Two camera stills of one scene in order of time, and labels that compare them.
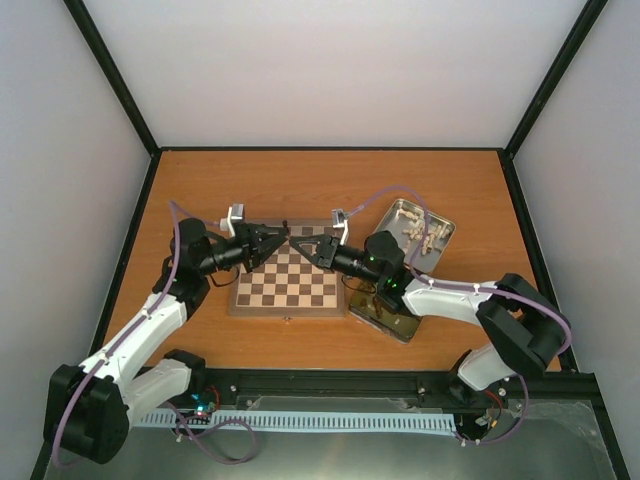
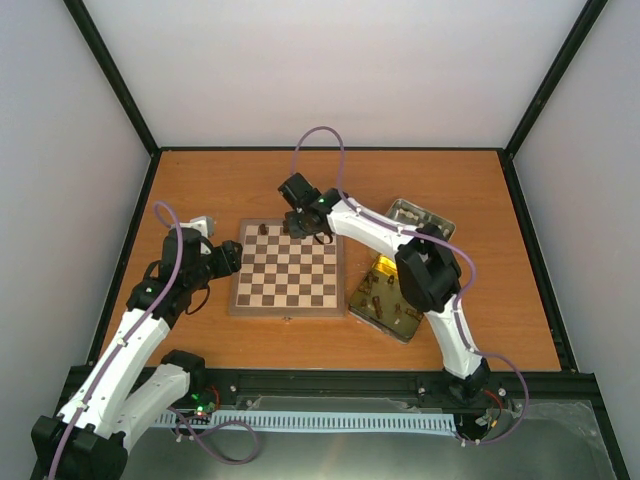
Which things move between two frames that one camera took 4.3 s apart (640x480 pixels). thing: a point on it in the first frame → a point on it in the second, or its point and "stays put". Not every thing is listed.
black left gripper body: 243,249 → 228,263
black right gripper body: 328,252 → 300,230
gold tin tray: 366,304 stays put
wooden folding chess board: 287,283 stays put
